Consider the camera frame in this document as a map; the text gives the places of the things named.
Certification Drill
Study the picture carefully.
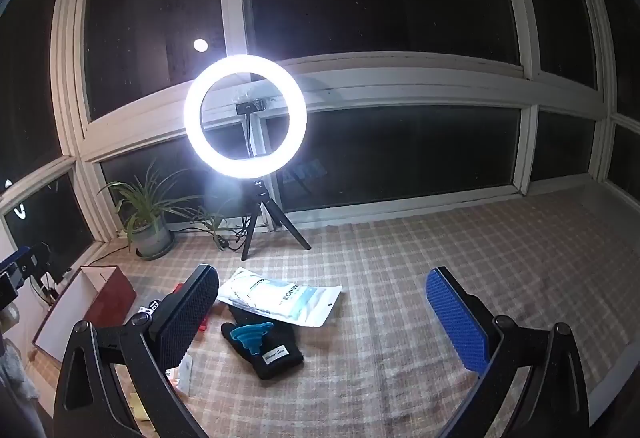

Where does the grey foil packet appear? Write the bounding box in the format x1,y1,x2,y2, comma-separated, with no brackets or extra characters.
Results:
131,299,162,319

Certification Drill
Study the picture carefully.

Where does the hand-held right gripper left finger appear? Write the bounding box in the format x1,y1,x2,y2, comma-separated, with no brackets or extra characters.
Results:
52,264,220,438

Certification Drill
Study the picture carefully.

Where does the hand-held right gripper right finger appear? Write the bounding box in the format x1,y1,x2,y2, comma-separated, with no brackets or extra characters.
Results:
425,267,592,438

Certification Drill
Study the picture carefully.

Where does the white plastic bag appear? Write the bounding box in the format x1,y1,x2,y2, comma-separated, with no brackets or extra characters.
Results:
216,268,343,326

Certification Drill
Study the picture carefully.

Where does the plaid blanket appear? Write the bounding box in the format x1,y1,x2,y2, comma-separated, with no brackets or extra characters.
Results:
30,188,640,438

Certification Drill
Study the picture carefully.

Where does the black ring light cable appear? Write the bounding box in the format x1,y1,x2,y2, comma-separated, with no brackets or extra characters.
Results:
172,215,256,253

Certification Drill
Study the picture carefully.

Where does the black knit glove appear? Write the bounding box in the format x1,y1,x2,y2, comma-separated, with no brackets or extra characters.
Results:
221,307,305,381

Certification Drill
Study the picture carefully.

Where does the small green plant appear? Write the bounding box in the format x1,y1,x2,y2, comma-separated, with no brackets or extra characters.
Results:
192,205,231,239

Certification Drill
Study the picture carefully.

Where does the potted plant in grey pot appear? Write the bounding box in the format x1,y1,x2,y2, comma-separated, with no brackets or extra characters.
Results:
97,163,201,262

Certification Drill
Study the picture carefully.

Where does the white framed window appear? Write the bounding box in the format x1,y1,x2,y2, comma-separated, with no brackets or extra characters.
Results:
0,0,640,239

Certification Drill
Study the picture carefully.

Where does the dark red storage box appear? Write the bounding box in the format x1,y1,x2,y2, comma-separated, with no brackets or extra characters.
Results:
31,265,138,364

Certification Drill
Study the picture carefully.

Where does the blue collapsible funnel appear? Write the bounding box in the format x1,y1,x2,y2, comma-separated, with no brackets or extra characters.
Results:
231,309,276,359

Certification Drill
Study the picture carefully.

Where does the white ring light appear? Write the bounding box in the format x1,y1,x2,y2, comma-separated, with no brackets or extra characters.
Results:
183,54,308,179

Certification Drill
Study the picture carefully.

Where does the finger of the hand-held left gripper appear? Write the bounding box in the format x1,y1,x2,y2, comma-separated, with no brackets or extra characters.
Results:
0,245,32,271
0,268,24,311

